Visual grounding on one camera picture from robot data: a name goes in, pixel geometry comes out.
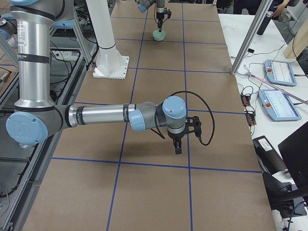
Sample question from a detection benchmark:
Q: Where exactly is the blue teach pendant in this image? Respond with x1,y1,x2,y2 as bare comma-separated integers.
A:
258,90,302,122
264,60,297,87

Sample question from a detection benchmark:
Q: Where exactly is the aluminium frame post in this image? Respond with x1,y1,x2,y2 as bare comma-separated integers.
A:
230,0,272,75

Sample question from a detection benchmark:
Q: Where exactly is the litter picker stick tool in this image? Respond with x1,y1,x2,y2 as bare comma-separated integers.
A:
244,64,308,105

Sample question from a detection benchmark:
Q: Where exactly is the black electronics board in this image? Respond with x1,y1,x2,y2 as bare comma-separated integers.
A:
240,94,256,127

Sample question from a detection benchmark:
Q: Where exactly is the brown paper table cover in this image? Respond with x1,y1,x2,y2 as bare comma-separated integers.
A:
23,1,276,231

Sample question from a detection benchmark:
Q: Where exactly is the mint green bowl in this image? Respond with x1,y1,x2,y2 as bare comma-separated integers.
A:
152,29,166,41

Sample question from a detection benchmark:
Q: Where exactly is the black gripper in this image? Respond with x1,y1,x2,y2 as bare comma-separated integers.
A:
168,133,184,154
156,7,165,33

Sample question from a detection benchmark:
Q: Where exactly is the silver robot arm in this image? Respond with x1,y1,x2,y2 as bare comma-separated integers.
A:
6,0,186,154
135,0,167,32

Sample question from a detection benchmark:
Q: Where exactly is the black computer monitor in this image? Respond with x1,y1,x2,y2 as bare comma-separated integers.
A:
278,122,308,188

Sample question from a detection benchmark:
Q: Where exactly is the far blue teach pendant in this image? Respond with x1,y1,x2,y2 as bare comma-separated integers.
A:
264,60,297,87

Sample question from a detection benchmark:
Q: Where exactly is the black box with label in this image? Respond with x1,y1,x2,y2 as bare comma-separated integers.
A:
253,136,287,175

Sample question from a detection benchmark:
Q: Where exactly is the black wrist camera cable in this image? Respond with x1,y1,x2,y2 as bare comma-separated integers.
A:
170,90,215,146

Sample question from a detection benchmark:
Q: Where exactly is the near blue teach pendant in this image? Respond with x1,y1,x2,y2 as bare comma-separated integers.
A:
258,90,302,122

